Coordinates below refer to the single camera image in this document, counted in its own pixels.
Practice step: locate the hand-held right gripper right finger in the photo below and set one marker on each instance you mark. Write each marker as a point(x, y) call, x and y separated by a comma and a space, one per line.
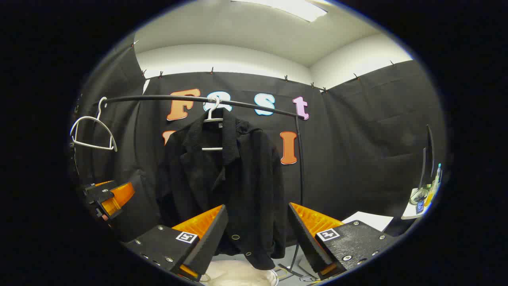
point(305, 242)

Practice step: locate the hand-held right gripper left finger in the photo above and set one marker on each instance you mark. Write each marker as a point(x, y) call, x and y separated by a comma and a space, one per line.
point(210, 242)

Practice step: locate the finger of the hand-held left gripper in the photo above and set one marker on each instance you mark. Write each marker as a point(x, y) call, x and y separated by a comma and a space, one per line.
point(99, 189)
point(119, 196)

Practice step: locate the white laundry hamper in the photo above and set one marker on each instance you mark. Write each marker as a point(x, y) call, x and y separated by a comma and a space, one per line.
point(238, 276)

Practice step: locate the black jacket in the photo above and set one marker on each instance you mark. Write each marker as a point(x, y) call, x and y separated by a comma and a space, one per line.
point(254, 178)

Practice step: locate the empty white hanger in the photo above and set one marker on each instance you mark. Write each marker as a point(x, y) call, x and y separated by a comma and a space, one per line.
point(93, 145)

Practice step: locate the white hanger with jacket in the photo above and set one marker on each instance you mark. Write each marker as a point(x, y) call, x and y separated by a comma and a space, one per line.
point(212, 149)

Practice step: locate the white side table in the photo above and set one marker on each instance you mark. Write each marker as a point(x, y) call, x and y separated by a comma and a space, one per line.
point(410, 211)

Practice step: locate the black backdrop cloth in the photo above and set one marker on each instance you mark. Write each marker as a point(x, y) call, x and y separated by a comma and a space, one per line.
point(357, 139)

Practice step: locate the small blue device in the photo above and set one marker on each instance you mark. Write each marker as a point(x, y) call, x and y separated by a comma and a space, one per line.
point(420, 206)

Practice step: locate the round glass bowl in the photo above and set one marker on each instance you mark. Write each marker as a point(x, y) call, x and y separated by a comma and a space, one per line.
point(418, 195)

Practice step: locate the black metal garment rack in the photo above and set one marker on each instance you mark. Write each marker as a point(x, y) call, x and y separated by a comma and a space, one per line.
point(254, 105)

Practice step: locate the clear bottle blue cap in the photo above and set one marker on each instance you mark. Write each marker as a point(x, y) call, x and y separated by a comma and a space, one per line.
point(438, 176)

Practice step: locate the dark computer monitor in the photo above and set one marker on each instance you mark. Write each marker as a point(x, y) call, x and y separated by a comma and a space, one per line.
point(430, 159)

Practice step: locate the ceiling light panel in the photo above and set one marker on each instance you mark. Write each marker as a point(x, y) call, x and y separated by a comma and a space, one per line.
point(293, 8)

